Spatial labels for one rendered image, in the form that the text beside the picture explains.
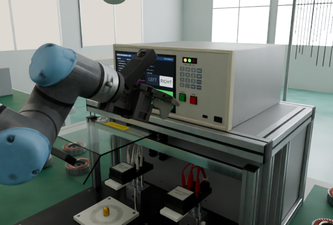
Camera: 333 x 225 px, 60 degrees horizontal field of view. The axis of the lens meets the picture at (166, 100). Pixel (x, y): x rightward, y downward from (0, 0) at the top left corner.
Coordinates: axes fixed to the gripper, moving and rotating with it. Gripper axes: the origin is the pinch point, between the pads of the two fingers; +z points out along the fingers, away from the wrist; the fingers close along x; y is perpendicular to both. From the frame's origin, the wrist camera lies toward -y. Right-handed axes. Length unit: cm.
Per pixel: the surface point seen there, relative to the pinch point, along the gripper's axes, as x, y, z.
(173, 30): -468, -260, 530
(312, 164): -13, 3, 276
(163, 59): -7.0, -11.4, 2.4
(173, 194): 2.4, 24.5, 11.2
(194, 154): 6.6, 12.1, 9.5
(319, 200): 30, 18, 67
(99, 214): -22.3, 40.0, 10.4
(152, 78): -11.2, -6.1, 4.9
